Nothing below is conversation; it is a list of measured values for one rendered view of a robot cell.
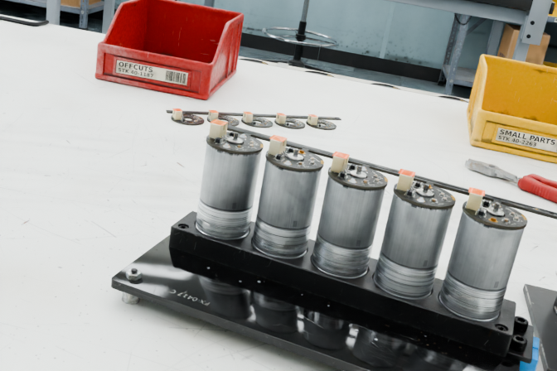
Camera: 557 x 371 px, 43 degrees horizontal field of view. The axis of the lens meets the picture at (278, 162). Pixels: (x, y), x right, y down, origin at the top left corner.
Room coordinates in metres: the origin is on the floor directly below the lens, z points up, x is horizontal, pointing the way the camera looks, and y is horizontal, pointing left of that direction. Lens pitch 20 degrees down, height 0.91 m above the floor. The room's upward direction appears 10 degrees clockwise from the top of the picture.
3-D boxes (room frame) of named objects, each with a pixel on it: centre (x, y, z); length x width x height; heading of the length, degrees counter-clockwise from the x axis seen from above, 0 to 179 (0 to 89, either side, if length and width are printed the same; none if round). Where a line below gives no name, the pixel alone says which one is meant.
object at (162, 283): (0.26, -0.03, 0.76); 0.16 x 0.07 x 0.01; 73
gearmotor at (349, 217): (0.28, -0.03, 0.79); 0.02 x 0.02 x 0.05
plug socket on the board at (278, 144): (0.29, 0.00, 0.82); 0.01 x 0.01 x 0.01; 73
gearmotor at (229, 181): (0.30, 0.02, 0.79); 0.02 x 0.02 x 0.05
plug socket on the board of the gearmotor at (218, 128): (0.30, 0.03, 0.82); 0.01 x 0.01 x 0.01; 73
